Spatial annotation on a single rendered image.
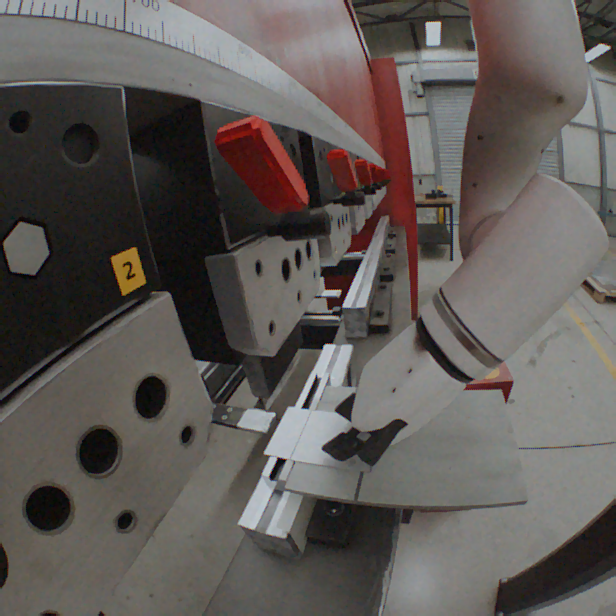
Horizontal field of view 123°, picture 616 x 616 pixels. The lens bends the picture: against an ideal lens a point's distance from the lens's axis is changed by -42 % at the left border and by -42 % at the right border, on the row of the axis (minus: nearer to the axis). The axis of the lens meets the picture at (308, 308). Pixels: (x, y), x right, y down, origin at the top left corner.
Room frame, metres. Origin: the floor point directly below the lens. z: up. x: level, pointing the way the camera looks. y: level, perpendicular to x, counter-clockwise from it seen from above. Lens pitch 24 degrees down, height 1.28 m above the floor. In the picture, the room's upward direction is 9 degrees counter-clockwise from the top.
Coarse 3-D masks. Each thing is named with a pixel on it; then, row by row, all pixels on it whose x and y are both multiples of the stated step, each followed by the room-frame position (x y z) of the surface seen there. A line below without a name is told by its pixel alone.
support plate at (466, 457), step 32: (448, 416) 0.22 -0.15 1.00; (480, 416) 0.21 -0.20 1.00; (416, 448) 0.19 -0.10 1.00; (448, 448) 0.18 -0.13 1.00; (480, 448) 0.16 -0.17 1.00; (512, 448) 0.14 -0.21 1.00; (288, 480) 0.18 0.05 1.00; (320, 480) 0.17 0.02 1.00; (352, 480) 0.17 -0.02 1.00; (384, 480) 0.16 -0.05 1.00; (416, 480) 0.15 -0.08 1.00; (448, 480) 0.14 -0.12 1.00; (480, 480) 0.12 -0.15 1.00; (512, 480) 0.10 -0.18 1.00
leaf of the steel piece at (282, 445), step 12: (288, 408) 0.30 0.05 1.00; (288, 420) 0.27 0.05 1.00; (300, 420) 0.27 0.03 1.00; (276, 432) 0.25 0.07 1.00; (288, 432) 0.25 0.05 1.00; (300, 432) 0.25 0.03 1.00; (276, 444) 0.23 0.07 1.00; (288, 444) 0.23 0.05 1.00; (276, 456) 0.21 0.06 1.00; (288, 456) 0.21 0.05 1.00
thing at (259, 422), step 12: (204, 384) 0.37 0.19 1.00; (216, 408) 0.31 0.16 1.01; (228, 408) 0.31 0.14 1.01; (240, 408) 0.30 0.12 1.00; (216, 420) 0.28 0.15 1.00; (228, 420) 0.28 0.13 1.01; (240, 420) 0.28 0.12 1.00; (252, 420) 0.28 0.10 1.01; (264, 420) 0.27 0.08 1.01; (264, 432) 0.25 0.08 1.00
